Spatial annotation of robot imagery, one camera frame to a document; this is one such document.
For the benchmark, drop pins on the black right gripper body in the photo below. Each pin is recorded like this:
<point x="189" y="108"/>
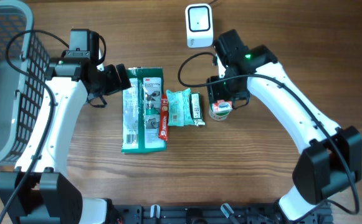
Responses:
<point x="225" y="91"/>

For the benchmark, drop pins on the dark grey plastic basket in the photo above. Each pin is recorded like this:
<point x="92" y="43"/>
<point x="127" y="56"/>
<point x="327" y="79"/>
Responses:
<point x="20" y="96"/>

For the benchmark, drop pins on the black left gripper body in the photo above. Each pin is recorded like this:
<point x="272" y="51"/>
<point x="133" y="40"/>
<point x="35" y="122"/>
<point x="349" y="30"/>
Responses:
<point x="111" y="81"/>

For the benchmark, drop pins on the white barcode scanner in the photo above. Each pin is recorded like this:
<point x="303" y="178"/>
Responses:
<point x="199" y="25"/>

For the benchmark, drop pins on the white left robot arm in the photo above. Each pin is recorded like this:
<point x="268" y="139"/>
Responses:
<point x="37" y="190"/>

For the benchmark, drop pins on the yogurt bottle red label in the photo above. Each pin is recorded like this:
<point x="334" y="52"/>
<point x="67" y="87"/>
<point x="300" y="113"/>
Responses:
<point x="220" y="110"/>

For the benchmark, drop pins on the large green 3M package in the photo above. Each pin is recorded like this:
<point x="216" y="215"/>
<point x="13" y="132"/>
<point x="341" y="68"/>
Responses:
<point x="141" y="106"/>

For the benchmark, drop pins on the red chocolate bar packet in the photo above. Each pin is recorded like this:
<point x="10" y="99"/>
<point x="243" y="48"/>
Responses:
<point x="164" y="115"/>

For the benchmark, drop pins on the light teal snack pouch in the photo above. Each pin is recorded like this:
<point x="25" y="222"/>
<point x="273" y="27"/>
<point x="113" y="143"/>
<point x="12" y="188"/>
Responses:
<point x="179" y="108"/>

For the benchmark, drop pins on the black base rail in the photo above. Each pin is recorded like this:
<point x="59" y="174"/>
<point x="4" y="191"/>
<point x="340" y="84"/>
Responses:
<point x="259" y="213"/>

